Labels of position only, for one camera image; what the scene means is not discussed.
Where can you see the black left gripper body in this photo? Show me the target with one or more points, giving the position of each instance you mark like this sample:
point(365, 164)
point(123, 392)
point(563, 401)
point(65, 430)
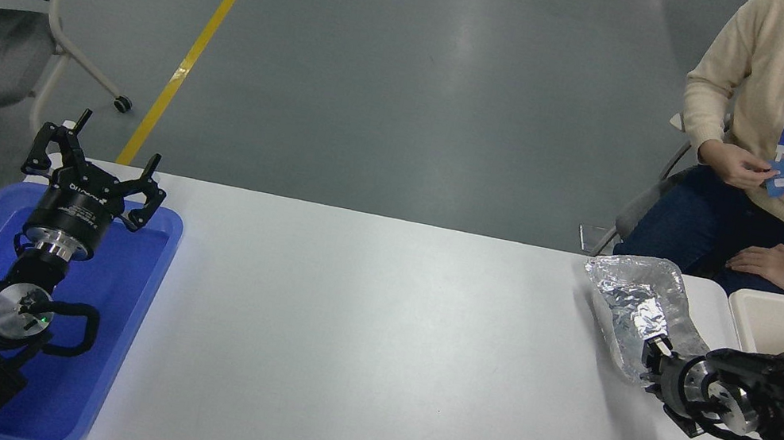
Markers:
point(75, 212)

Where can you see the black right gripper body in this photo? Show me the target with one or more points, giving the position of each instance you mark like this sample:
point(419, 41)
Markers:
point(671, 382)

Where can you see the silver foil plate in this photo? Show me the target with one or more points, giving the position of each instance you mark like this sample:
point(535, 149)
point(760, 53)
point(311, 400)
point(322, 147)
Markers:
point(627, 306)

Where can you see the person's right forearm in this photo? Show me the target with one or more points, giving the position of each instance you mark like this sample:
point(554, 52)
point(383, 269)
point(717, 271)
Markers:
point(705, 114)

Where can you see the person's left hand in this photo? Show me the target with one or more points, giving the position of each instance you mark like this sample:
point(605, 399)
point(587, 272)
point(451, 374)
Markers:
point(771, 267)

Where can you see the person's right hand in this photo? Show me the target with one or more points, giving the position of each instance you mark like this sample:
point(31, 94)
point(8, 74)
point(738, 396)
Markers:
point(733, 163)

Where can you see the blue plastic tray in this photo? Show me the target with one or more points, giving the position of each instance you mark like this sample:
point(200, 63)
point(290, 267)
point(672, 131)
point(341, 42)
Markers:
point(122, 285)

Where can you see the grey chair under person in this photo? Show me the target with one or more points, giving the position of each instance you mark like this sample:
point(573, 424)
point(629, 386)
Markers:
point(644, 208)

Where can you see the blue badge card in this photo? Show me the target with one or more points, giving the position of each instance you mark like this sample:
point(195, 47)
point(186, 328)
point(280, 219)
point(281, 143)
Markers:
point(781, 180)

